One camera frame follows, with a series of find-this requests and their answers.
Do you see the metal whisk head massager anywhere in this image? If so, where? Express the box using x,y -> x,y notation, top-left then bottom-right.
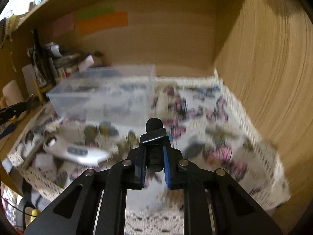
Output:
21,137 -> 46,170

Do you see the white handheld massager device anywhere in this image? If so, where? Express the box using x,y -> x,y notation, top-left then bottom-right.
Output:
43,135 -> 111,166

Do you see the white power adapter plug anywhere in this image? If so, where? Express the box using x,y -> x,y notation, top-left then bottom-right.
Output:
32,153 -> 57,181

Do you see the yellow tube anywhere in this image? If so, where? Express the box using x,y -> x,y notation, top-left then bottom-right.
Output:
33,80 -> 46,105

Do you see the white handwritten note paper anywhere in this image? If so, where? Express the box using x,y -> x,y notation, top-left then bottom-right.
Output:
22,64 -> 36,93

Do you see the stack of books papers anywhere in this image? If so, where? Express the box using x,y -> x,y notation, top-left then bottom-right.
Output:
26,41 -> 103,81

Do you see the dark wine bottle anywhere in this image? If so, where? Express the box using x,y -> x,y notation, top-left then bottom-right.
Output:
31,29 -> 51,85

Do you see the butterfly print lace cloth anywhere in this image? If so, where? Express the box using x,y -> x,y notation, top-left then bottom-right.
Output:
8,70 -> 282,234

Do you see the small white card box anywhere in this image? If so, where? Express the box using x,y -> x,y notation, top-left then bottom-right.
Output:
78,55 -> 94,72

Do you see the pink sticky note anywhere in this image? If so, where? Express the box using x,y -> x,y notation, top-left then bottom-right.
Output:
52,13 -> 75,37

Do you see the clear plastic storage box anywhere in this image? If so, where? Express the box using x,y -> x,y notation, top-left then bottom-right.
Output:
47,65 -> 156,127

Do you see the green sticky note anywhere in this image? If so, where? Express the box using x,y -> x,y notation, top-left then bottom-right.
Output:
77,5 -> 115,20

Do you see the orange sticky note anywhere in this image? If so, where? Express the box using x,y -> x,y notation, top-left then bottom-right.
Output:
75,11 -> 128,36

